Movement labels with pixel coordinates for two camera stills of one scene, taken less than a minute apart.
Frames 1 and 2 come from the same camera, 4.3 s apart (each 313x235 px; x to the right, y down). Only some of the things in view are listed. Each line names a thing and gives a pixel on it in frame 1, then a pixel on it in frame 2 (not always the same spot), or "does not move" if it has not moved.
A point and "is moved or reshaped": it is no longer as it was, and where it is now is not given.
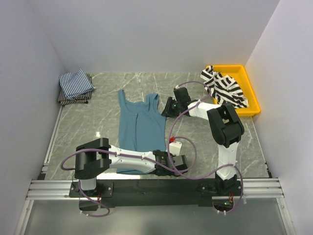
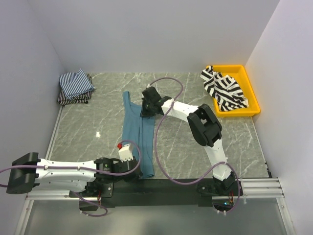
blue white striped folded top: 76,84 does not move
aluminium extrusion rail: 58,190 does not move
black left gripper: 173,174 -> 135,177
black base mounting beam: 151,193 does not move
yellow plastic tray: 239,73 does not move
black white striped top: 225,89 does not move
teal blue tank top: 142,128 is moved or reshaped
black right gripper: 167,111 -> 144,113
